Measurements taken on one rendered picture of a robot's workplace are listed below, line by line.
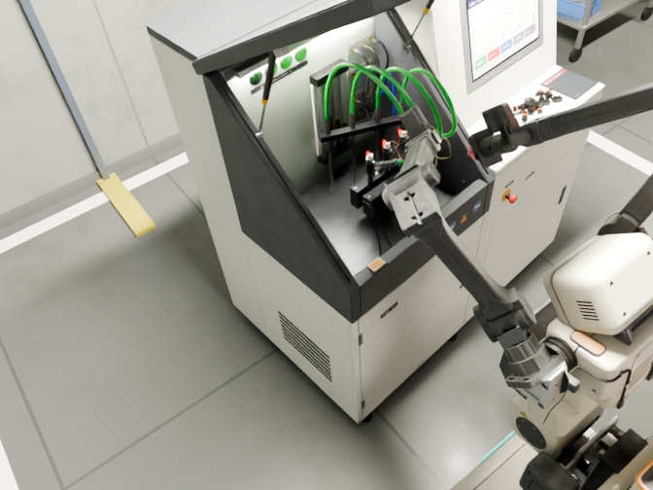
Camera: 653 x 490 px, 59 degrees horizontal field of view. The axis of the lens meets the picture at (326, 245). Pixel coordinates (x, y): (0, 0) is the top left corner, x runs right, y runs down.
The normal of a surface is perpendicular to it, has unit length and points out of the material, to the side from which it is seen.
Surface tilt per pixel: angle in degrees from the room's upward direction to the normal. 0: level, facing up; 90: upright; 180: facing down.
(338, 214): 0
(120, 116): 90
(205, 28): 0
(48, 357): 0
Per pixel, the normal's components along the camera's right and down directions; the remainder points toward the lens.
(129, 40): 0.60, 0.57
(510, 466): -0.07, -0.67
